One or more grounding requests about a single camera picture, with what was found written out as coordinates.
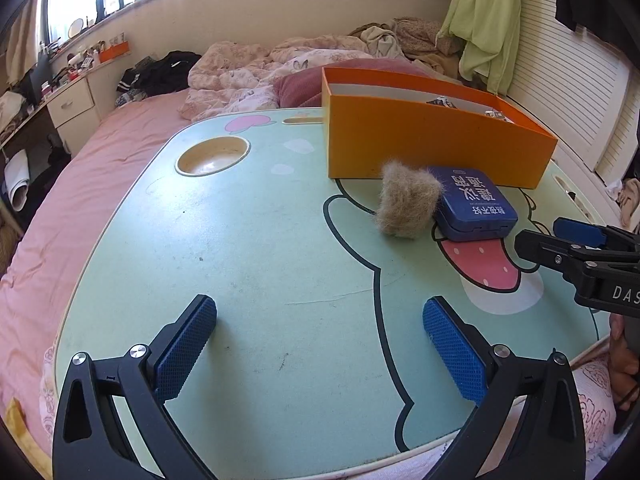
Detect white louvered wardrobe door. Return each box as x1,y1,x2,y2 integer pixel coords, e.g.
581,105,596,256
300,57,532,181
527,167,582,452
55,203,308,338
505,0,640,181

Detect clutter of small toiletries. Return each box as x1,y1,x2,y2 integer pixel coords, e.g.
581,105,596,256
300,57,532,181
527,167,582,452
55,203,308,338
37,30,131,86

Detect light green hanging dress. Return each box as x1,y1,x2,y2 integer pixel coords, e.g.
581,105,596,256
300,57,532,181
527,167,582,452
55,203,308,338
436,0,523,96

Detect black monitor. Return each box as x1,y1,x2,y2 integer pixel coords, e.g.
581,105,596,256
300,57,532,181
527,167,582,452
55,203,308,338
29,52,53,106

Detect orange organizer tray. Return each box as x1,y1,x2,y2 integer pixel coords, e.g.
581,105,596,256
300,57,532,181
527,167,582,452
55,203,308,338
98,42,132,63

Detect person's right hand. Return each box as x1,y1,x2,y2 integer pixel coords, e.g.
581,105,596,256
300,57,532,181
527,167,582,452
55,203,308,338
607,332,640,411

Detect pile of beige clothes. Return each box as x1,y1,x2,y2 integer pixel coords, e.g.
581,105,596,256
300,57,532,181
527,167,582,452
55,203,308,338
350,17,463,78

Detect crumpled clothes on floor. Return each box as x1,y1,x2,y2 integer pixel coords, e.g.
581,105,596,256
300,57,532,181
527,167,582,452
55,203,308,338
607,177,640,233

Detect pink floral quilt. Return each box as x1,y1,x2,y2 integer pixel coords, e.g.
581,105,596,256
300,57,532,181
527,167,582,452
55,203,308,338
180,35,376,120

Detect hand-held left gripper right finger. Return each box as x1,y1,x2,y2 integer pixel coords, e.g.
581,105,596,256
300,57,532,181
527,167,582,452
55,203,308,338
422,296,587,480

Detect mint green cartoon desktop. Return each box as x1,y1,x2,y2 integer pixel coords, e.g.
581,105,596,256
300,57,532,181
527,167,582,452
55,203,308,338
52,107,616,466

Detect black hanging sweater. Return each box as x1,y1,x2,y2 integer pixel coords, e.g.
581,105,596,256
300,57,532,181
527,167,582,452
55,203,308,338
555,0,640,46

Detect maroon pillow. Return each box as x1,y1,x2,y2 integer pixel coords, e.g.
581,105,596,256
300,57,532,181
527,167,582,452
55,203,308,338
272,57,426,110

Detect fluffy beige fur pouch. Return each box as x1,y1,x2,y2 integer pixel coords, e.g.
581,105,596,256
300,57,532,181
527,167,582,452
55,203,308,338
374,160,443,239

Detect beige curtain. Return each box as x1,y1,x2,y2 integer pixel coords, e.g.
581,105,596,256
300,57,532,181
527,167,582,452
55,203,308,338
5,0,48,78

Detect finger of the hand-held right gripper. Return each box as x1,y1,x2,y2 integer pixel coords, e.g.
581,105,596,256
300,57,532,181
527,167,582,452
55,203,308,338
515,230,608,283
553,217,640,251

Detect pile of black clothes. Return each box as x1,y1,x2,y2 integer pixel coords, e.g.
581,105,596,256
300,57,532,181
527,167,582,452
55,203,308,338
116,51,203,106

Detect white rolled paper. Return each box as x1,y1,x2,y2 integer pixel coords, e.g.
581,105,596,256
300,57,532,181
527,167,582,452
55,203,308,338
2,150,33,211

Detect pink bed sheet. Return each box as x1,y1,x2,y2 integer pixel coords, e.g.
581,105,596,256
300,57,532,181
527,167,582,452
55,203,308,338
0,89,201,461

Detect blue metal tin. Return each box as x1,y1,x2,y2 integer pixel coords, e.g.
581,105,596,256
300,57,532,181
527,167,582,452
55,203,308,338
427,165,518,242

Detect orange cardboard box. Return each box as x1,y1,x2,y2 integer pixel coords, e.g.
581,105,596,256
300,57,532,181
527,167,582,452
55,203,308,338
321,66,559,190

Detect pink rose print blanket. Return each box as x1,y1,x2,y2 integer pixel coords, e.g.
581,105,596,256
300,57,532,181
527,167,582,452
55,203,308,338
39,342,618,480

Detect white drawer cabinet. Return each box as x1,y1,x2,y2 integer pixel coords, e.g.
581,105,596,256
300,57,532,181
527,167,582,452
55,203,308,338
47,77,101,131

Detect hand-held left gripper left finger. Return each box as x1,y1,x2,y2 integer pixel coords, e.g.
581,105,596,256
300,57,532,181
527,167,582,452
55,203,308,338
52,294,218,480

